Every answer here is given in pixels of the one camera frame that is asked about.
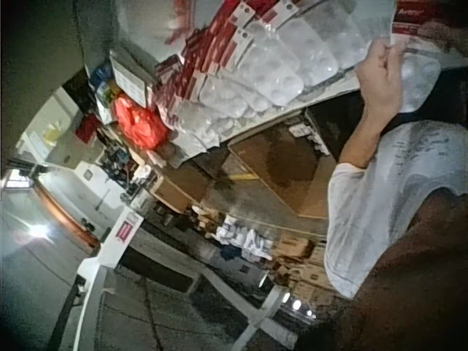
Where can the heap of dark tools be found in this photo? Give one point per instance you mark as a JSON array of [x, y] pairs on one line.
[[117, 159]]

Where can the blue packet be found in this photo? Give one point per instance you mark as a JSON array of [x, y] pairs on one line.
[[99, 78]]

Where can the white cardboard box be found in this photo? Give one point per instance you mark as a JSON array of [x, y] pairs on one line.
[[131, 78]]

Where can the white stand with pink label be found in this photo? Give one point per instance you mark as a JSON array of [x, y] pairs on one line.
[[122, 234]]

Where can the pile of red-carded blister packs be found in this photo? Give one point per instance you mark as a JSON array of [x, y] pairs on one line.
[[256, 73]]

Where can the person's left hand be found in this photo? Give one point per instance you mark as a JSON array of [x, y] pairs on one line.
[[378, 86]]

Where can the brown cardboard carton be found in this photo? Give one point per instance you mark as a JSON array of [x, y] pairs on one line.
[[289, 172]]

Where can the person's left fingers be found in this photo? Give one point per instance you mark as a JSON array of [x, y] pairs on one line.
[[384, 55]]

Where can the small red box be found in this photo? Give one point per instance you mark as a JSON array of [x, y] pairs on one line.
[[87, 128]]

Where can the shelf of assorted goods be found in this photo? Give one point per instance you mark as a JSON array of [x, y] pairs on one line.
[[263, 248]]

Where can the red and white carton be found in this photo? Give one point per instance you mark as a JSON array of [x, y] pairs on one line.
[[424, 14]]

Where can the person's right hand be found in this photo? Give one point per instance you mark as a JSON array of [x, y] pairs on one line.
[[444, 34]]

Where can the red plastic bag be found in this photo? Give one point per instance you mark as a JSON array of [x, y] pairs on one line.
[[140, 122]]

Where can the clear plastic blister pack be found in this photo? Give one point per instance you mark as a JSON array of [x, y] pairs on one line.
[[420, 78]]

